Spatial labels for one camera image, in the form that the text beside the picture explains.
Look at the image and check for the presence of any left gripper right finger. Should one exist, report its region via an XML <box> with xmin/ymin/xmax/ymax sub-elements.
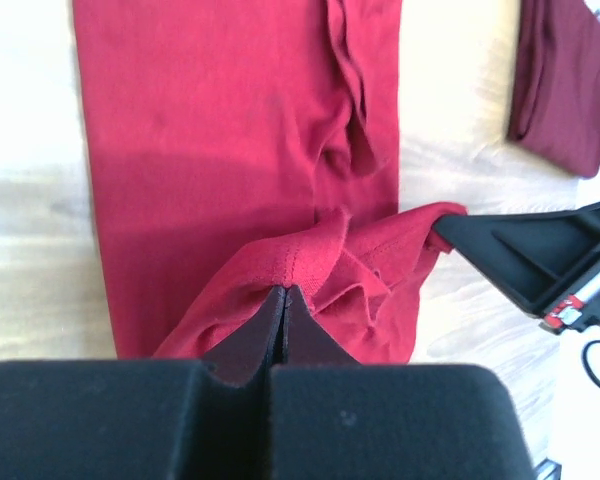
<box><xmin>269</xmin><ymin>287</ymin><xmax>535</xmax><ymax>479</ymax></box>

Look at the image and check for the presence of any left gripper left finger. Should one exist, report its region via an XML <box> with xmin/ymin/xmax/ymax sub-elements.
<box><xmin>0</xmin><ymin>288</ymin><xmax>286</xmax><ymax>479</ymax></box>

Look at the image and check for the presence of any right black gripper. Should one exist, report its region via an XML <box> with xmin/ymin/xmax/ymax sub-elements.
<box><xmin>434</xmin><ymin>202</ymin><xmax>600</xmax><ymax>334</ymax></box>

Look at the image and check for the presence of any folded dark red t shirt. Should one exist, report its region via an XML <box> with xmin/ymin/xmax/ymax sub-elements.
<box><xmin>506</xmin><ymin>0</ymin><xmax>600</xmax><ymax>179</ymax></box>

